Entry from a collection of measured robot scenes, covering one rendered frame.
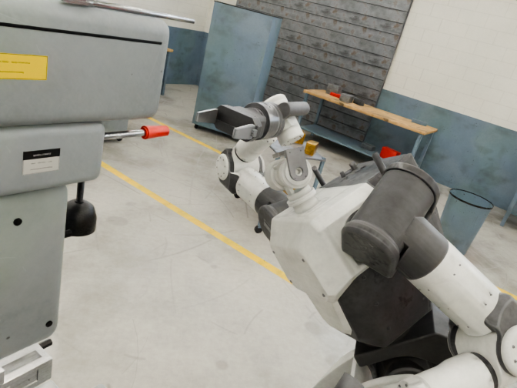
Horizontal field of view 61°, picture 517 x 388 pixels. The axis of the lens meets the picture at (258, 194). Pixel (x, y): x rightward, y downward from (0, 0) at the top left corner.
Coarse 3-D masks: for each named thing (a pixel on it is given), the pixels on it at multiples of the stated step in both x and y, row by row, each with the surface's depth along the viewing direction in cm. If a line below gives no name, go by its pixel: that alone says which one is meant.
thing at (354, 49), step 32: (256, 0) 886; (288, 0) 845; (320, 0) 807; (352, 0) 772; (384, 0) 741; (288, 32) 858; (320, 32) 818; (352, 32) 783; (384, 32) 751; (288, 64) 870; (320, 64) 830; (352, 64) 793; (384, 64) 760; (288, 96) 884; (352, 128) 815
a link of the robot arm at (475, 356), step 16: (464, 336) 73; (480, 336) 70; (496, 336) 68; (464, 352) 73; (480, 352) 70; (432, 368) 69; (448, 368) 67; (464, 368) 67; (480, 368) 67; (496, 368) 67; (432, 384) 65; (448, 384) 65; (464, 384) 65; (480, 384) 66; (496, 384) 67
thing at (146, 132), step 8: (144, 128) 75; (152, 128) 76; (160, 128) 77; (104, 136) 69; (112, 136) 70; (120, 136) 71; (128, 136) 73; (136, 136) 74; (144, 136) 76; (152, 136) 76; (160, 136) 78
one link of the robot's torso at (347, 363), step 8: (352, 352) 106; (344, 360) 106; (352, 360) 104; (336, 368) 106; (344, 368) 106; (352, 368) 100; (360, 368) 102; (368, 368) 105; (328, 376) 108; (336, 376) 107; (360, 376) 99; (368, 376) 103; (384, 376) 90; (392, 376) 89; (400, 376) 88; (408, 376) 88; (320, 384) 109; (328, 384) 108; (368, 384) 91; (376, 384) 90; (384, 384) 89; (392, 384) 88
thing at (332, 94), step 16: (320, 96) 744; (336, 96) 766; (352, 96) 741; (320, 112) 829; (368, 112) 701; (384, 112) 737; (304, 128) 783; (320, 128) 815; (416, 128) 671; (432, 128) 710; (352, 144) 759; (368, 144) 749; (416, 144) 668; (512, 208) 634
